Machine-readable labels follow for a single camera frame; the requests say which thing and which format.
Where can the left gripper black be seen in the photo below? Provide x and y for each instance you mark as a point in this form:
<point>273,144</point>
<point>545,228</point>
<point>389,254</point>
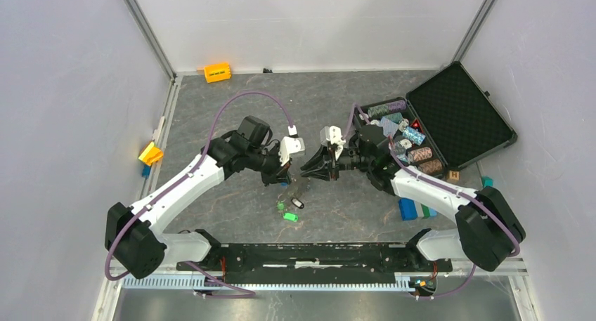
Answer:
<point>279,174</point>

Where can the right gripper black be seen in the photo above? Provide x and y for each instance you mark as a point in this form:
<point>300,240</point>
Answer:
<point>318,166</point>

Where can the black key tag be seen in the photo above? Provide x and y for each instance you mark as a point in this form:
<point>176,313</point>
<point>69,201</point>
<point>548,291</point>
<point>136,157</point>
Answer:
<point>297,203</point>

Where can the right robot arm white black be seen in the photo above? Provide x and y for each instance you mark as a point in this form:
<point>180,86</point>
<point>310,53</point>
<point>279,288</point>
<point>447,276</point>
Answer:
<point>487,231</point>

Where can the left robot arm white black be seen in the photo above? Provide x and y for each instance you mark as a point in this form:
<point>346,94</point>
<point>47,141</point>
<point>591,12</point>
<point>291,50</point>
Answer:
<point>134,235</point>

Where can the blue green white block stack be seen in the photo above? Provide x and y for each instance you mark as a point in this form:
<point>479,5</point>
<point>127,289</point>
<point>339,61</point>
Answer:
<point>411,210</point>

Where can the orange box at back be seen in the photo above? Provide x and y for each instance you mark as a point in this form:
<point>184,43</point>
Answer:
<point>217,72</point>

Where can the yellow orange block at left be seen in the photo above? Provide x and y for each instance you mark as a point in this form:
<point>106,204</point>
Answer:
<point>150,154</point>

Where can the small blue block at left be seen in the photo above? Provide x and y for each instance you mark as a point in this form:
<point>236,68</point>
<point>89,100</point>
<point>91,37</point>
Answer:
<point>146,171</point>

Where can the small wooden letter cube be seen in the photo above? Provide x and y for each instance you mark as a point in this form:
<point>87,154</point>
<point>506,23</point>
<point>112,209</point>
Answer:
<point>453,176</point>

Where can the black poker chip case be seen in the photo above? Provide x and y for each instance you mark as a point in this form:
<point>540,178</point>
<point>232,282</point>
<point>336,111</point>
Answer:
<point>446,123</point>

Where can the small teal cube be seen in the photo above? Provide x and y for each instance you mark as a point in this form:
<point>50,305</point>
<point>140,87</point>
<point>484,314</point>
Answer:
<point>486,181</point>

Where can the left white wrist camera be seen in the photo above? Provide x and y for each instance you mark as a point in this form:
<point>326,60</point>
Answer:
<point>291,146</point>

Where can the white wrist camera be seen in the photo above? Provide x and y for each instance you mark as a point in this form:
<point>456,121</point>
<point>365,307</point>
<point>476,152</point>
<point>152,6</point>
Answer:
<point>291,146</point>
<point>332,135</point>

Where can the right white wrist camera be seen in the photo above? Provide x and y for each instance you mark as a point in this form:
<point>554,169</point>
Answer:
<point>332,135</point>

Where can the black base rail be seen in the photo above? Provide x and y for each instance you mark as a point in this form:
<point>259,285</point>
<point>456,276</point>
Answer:
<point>317,263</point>

